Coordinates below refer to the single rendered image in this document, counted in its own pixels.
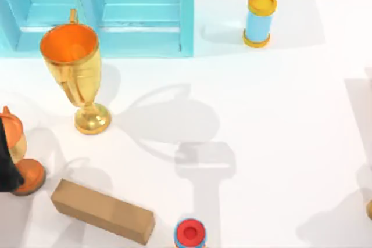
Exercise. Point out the light blue rack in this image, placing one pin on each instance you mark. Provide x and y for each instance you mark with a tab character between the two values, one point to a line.
139	12

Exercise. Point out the gold trophy cup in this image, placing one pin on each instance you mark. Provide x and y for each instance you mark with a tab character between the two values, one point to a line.
77	65

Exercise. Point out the blue and yellow can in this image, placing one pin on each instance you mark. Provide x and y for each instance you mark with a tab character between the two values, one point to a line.
258	21

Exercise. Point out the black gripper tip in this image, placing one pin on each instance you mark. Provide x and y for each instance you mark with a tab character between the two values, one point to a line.
7	161

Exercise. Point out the brown cardboard box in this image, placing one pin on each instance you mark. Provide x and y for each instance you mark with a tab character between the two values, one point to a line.
101	211

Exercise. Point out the yellow round object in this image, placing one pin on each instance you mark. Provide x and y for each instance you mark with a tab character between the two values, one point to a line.
369	209

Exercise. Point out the red capped bottle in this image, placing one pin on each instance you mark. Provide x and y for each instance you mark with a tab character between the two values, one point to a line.
190	232

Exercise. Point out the orange trophy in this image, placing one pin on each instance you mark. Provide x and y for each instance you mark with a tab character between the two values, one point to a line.
27	174

